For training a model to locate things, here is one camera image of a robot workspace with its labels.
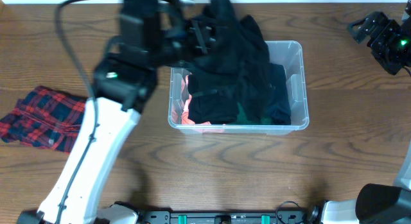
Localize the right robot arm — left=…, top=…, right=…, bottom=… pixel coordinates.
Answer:
left=310, top=1, right=410, bottom=224

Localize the dark green drawstring garment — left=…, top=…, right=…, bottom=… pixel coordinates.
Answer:
left=231, top=103, right=273, bottom=125

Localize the red navy plaid shirt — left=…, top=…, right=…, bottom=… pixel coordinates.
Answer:
left=1, top=86, right=86, bottom=153

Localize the pink coral garment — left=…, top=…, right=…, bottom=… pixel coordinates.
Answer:
left=169, top=73, right=224, bottom=134

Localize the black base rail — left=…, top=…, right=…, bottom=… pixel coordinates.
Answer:
left=96, top=201, right=322, bottom=224

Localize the clear plastic storage container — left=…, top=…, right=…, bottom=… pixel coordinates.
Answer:
left=168, top=40, right=310, bottom=135

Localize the navy garment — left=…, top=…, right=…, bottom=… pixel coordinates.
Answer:
left=263, top=64, right=291, bottom=125

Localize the black drawstring garment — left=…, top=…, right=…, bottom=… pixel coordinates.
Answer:
left=186, top=0, right=270, bottom=117

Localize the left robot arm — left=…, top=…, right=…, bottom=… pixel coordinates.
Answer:
left=18, top=0, right=218, bottom=223

